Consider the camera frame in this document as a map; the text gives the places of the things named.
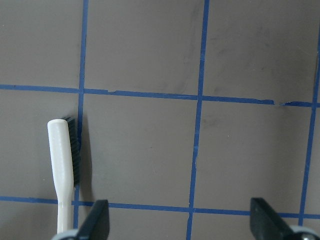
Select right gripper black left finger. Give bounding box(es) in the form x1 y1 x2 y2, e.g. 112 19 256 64
76 199 110 240

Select white brush black bristles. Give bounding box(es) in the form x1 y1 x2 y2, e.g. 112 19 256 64
47 117 80 234

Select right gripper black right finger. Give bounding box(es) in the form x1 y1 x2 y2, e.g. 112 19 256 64
250 197 295 240

